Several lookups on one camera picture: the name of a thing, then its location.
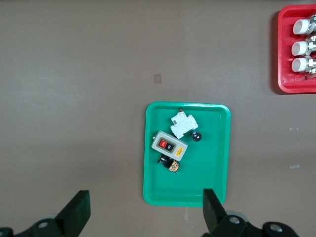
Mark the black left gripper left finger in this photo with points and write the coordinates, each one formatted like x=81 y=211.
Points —
x=71 y=217

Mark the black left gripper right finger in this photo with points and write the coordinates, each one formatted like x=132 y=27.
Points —
x=214 y=217

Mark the clear tape piece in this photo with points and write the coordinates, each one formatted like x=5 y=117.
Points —
x=185 y=213
x=294 y=167
x=293 y=129
x=157 y=78

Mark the green plastic tray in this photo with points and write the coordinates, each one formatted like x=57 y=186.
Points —
x=205 y=177

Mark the red plastic tray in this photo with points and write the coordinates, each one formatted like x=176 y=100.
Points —
x=284 y=81

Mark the black and orange component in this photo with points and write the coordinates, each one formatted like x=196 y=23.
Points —
x=169 y=164

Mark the small black round button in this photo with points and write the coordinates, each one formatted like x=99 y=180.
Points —
x=196 y=136

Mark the white circuit breaker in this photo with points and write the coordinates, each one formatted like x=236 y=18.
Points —
x=184 y=124

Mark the metal fitting with white caps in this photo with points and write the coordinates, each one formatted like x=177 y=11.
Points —
x=299 y=64
x=299 y=48
x=301 y=26

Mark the grey push-button switch box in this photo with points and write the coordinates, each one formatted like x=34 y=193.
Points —
x=169 y=144

